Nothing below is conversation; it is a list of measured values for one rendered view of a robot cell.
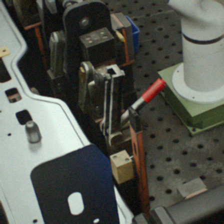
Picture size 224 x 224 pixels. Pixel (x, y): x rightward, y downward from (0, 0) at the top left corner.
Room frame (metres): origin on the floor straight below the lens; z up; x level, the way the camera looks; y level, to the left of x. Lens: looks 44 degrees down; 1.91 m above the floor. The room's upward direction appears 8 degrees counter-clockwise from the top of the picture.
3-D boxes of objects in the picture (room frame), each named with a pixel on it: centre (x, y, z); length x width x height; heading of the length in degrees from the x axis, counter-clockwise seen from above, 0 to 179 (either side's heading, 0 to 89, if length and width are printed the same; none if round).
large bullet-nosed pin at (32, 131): (0.91, 0.17, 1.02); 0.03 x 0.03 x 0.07
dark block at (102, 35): (1.09, 0.01, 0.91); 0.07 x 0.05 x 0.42; 108
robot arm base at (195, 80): (1.25, -0.28, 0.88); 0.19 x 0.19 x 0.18
